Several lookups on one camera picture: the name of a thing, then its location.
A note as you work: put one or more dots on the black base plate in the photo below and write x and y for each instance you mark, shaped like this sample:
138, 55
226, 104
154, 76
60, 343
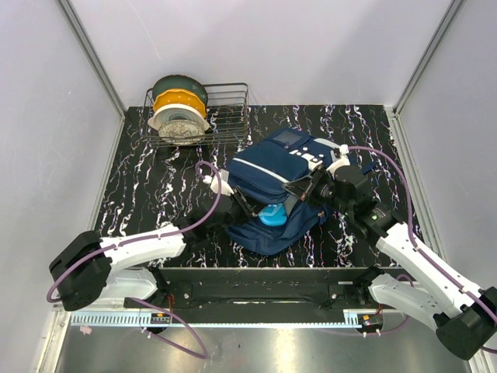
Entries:
257, 296

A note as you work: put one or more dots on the dark green plate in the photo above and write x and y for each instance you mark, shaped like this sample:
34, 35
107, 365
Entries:
180, 82

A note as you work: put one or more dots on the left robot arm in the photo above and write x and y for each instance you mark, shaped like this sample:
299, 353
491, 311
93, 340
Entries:
92, 267

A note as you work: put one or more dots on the navy blue student backpack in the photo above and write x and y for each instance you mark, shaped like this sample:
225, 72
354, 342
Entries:
261, 170

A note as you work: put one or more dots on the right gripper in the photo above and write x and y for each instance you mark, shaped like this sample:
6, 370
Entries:
300, 187

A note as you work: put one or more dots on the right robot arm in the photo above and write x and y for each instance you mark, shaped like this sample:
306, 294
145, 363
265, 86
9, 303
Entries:
459, 311

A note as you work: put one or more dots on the yellow plate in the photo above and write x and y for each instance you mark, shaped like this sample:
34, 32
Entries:
180, 96

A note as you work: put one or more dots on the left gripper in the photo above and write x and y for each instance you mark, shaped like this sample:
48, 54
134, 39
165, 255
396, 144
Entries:
245, 201

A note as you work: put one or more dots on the white plate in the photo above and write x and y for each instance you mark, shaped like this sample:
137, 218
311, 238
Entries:
177, 112

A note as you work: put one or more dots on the blue dinosaur pencil case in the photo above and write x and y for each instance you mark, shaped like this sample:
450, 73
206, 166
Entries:
273, 215

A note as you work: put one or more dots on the grey speckled plate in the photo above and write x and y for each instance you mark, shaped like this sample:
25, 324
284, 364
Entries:
181, 132

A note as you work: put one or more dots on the wire dish rack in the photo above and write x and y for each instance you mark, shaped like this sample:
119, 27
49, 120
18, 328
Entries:
227, 115

